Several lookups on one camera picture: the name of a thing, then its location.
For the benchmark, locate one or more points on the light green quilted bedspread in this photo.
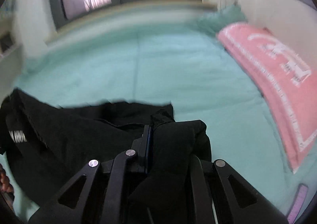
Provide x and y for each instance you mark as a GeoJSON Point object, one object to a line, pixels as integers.
{"type": "Point", "coordinates": [181, 63]}

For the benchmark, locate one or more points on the pink folded blanket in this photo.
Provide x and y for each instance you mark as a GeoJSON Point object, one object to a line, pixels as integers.
{"type": "Point", "coordinates": [287, 83]}

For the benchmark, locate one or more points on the wooden bed headboard ledge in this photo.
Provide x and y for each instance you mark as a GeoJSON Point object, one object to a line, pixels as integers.
{"type": "Point", "coordinates": [126, 9]}

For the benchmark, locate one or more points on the person's left hand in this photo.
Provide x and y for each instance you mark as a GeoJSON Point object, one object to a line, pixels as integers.
{"type": "Point", "coordinates": [6, 188]}

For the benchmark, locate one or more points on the white bedside shelf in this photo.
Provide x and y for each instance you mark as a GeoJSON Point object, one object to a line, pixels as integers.
{"type": "Point", "coordinates": [11, 61]}

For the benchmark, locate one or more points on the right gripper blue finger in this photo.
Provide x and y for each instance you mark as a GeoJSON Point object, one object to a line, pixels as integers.
{"type": "Point", "coordinates": [141, 146]}

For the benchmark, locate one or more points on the purple strip object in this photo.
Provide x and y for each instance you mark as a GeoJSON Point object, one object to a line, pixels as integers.
{"type": "Point", "coordinates": [298, 202]}

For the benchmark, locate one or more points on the black hooded jacket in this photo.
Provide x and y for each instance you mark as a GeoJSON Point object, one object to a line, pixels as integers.
{"type": "Point", "coordinates": [76, 163]}

